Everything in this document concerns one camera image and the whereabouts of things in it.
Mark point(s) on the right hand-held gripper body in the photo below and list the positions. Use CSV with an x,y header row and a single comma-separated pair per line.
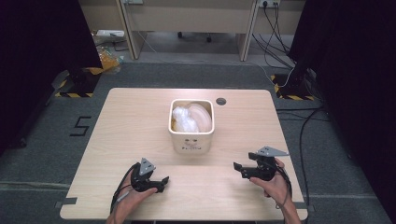
x,y
266,166

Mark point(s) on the person's right hand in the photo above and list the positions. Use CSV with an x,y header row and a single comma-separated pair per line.
x,y
275,186

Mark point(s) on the white flat box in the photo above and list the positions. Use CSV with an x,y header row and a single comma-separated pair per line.
x,y
109,33

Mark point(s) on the cream square bin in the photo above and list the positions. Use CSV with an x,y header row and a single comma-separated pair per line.
x,y
191,141

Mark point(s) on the black tape strip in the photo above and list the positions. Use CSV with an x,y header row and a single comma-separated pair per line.
x,y
306,207
66,202

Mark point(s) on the yellow plastic bag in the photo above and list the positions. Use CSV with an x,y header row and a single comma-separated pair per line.
x,y
109,60

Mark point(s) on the black chair caster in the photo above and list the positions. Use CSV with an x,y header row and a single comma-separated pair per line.
x,y
180,34
209,39

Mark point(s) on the stand base with hazard tape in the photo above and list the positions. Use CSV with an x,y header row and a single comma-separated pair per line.
x,y
295,85
81,81

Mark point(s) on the person's left hand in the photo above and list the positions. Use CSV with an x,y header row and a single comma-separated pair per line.
x,y
134,197

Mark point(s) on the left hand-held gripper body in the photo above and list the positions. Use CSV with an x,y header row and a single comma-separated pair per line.
x,y
141,180

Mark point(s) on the white wall socket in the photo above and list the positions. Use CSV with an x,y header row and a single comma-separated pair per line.
x,y
269,3

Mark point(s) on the black curtain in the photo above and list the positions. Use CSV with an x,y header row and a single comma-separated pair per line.
x,y
358,77
37,62

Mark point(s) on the beige desk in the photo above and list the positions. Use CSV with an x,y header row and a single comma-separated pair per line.
x,y
190,18

